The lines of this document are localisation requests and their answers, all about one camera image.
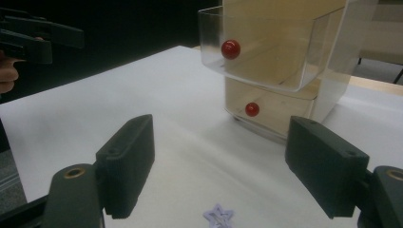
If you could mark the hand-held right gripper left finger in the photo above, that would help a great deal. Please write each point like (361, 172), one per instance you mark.
(126, 164)

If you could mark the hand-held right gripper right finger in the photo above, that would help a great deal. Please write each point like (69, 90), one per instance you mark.
(326, 164)

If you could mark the clear plastic drawer cabinet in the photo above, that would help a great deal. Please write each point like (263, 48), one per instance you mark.
(332, 63)

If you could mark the purple star hair clip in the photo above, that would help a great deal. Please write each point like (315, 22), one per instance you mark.
(218, 217)

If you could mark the clear drawer with large red knob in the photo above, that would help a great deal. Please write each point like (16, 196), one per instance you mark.
(259, 47)

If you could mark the white table cover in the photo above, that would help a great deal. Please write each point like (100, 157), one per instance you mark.
(196, 126)

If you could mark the clear drawer with small red knob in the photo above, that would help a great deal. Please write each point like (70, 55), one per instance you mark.
(269, 107)

